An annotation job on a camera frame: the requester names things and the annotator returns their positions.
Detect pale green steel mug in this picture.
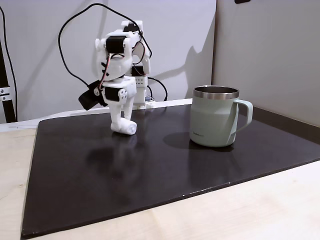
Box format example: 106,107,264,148
189,85,254,148

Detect black base cables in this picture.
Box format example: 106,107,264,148
146,77,169,103

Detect black gripper-mounted camera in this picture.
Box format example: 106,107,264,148
78,79,108,111

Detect black table mat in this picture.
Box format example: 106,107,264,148
20,103,320,238

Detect white pole clamp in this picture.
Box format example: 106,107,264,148
0,86,12,101

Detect black stand pole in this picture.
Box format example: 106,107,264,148
0,37,18,124

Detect white gauze roll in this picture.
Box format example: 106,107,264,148
116,119,138,137

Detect black camera cable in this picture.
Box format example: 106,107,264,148
57,2,153,89

